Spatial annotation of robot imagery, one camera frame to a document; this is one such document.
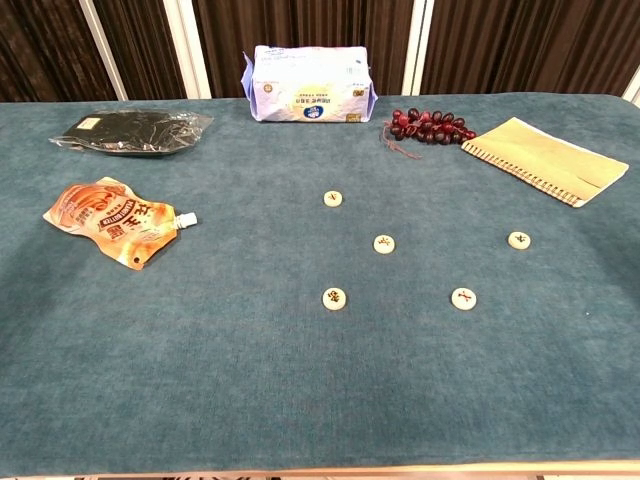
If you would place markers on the wide white frame post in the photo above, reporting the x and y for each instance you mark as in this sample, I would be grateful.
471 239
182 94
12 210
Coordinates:
187 50

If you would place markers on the dark brown pleated curtain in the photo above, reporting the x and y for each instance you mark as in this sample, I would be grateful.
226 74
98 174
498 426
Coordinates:
300 25

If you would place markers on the white purple tissue pack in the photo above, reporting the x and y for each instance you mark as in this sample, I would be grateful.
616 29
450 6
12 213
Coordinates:
310 80

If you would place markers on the tan spiral notebook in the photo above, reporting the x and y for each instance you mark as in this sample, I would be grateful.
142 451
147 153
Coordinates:
540 155

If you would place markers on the orange spout pouch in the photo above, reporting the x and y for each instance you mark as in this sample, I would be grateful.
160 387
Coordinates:
115 222

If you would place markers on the teal tablecloth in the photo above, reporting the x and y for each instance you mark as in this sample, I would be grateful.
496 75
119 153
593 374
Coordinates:
250 375

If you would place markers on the thin white frame post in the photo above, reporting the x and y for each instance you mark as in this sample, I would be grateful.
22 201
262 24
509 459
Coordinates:
102 47

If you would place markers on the dark red grape bunch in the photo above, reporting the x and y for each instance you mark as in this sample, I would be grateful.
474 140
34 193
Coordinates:
430 127

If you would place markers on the black gloves in plastic bag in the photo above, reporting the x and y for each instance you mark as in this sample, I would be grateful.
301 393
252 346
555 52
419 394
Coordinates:
130 132

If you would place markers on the round wooden chess piece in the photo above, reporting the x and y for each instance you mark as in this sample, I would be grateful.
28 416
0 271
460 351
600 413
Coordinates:
519 240
384 244
334 298
464 298
333 198

